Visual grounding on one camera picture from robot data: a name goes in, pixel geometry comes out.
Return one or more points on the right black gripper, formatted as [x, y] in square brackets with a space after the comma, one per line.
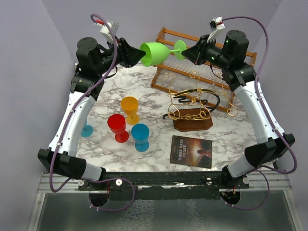
[196, 53]

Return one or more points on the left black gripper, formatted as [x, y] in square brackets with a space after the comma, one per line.
[130, 56]

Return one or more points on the green plastic wine glass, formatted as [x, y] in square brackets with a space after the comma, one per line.
[157, 53]

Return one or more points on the clear wine glass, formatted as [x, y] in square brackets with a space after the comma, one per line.
[213, 85]

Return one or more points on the gold wire wine glass rack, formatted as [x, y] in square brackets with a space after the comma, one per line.
[191, 110]

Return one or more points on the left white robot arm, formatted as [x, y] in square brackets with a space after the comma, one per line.
[95, 62]

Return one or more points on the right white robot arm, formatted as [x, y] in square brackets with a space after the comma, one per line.
[272, 141]

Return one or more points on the wooden two-tier shelf rack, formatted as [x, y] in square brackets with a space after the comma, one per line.
[192, 65]

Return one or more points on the yellow plastic wine glass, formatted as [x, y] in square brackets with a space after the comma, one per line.
[130, 107]

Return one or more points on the red plastic wine glass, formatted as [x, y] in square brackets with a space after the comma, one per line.
[117, 124]

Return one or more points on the light blue plastic wine glass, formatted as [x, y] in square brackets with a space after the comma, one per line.
[87, 130]

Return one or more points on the dark book three days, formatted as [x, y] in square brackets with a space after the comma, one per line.
[192, 152]

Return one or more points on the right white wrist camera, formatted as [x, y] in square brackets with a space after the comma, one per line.
[217, 26]

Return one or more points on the black metal base rail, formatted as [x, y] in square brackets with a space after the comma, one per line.
[164, 185]

